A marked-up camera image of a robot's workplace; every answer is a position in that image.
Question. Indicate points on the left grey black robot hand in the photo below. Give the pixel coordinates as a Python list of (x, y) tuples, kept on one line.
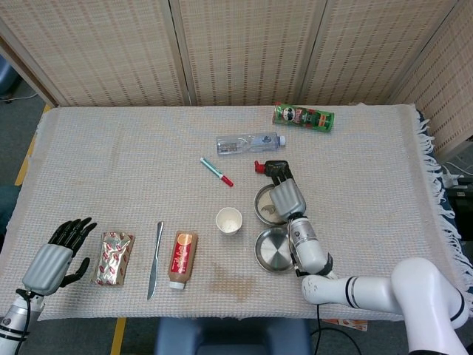
[(48, 264)]

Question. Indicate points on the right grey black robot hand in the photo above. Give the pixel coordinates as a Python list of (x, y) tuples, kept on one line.
[(288, 201)]

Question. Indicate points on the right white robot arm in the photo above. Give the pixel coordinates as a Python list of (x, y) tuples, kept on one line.
[(310, 247)]

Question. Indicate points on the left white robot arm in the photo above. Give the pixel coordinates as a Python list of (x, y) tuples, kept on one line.
[(11, 321)]

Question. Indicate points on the steel bowl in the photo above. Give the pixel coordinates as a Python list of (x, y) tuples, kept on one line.
[(256, 203)]

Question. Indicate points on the flat steel plate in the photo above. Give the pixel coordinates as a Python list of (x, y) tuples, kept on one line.
[(271, 251)]

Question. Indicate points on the white paper cup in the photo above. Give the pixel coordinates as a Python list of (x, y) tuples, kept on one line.
[(229, 222)]

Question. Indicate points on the orange printed paper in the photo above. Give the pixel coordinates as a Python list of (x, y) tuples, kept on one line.
[(347, 324)]

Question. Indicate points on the red patterned snack packet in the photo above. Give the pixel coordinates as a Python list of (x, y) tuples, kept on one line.
[(112, 259)]

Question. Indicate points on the clear plastic water bottle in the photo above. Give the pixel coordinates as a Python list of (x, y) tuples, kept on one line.
[(240, 144)]

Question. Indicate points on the teal and red pen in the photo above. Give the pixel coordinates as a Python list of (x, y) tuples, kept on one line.
[(214, 171)]

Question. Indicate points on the green Pringles can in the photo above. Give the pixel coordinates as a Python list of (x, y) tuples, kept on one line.
[(303, 117)]

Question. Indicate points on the steel table knife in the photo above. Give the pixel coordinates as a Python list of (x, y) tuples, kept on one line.
[(154, 266)]

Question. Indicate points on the beige woven tablecloth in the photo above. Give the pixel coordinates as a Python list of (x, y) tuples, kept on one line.
[(111, 166)]

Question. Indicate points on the brown red-labelled sauce bottle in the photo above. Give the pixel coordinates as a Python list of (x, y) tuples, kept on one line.
[(183, 259)]

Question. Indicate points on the bamboo folding screen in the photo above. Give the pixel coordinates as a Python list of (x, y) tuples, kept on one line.
[(240, 48)]

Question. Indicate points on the black box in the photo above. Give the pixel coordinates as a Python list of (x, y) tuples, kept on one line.
[(463, 203)]

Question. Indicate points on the blue bin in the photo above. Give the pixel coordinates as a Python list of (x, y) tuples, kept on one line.
[(5, 77)]

